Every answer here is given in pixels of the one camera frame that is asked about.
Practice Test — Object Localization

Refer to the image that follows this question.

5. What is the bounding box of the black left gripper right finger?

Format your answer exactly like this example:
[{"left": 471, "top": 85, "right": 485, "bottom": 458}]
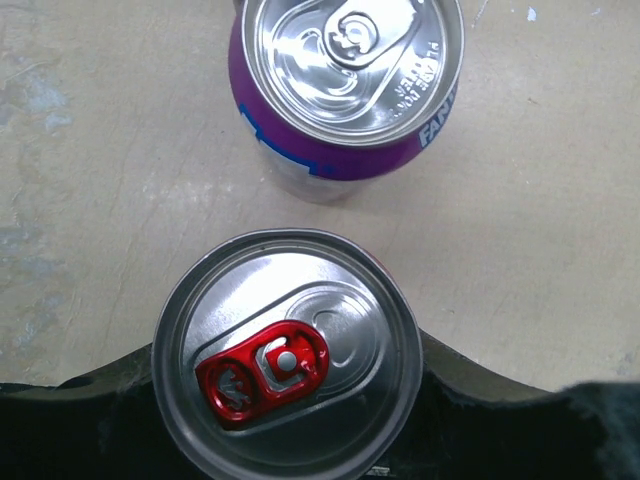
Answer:
[{"left": 369, "top": 333, "right": 639, "bottom": 479}]

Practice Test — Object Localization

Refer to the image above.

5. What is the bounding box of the red tab soda can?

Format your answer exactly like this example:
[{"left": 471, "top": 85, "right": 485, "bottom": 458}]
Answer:
[{"left": 151, "top": 228, "right": 423, "bottom": 479}]

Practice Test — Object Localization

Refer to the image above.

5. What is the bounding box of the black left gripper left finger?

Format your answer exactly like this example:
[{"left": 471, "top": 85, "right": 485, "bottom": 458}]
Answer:
[{"left": 1, "top": 346, "right": 200, "bottom": 479}]

